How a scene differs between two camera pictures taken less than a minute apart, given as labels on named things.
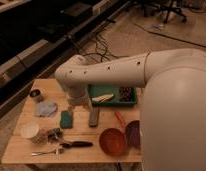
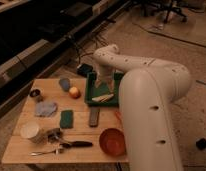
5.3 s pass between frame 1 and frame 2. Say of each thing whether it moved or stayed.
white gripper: moved
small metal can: stayed
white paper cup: stayed
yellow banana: stayed
